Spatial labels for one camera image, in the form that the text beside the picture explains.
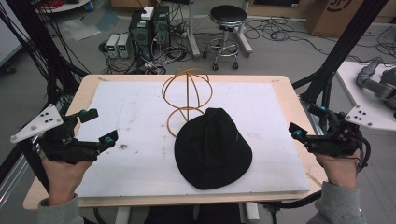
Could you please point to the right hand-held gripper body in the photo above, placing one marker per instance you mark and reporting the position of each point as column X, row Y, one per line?
column 339, row 141

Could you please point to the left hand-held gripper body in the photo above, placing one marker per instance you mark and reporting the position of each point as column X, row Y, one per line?
column 59, row 146

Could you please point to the black brimmed hat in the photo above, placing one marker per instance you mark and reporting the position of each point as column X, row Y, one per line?
column 213, row 152

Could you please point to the person's right hand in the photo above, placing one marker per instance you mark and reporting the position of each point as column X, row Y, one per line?
column 341, row 171

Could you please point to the person's left hand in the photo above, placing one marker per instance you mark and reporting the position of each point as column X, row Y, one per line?
column 63, row 179

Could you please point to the wooden table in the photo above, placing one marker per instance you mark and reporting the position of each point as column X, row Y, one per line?
column 291, row 93

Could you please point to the white side table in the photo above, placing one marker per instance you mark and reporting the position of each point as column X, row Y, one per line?
column 351, row 81

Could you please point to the white table mat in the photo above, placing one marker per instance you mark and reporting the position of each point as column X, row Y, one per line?
column 140, row 105

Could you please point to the grey power supply unit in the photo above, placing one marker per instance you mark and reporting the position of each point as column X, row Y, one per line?
column 124, row 46
column 112, row 45

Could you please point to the clear plastic sheet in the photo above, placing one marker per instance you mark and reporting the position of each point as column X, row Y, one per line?
column 79, row 29

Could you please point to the black computer tower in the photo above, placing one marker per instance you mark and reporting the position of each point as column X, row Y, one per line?
column 161, row 26
column 140, row 35

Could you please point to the brown cardboard box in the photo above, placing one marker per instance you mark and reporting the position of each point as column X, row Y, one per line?
column 336, row 17

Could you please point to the white round table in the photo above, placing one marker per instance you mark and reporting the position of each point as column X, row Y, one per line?
column 62, row 4

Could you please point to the white box on tower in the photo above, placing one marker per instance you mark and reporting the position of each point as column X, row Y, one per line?
column 147, row 12

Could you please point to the black round stool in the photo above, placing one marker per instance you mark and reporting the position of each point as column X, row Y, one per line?
column 228, row 15

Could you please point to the white desk leg frame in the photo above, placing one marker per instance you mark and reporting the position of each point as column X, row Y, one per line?
column 244, row 40
column 193, row 31

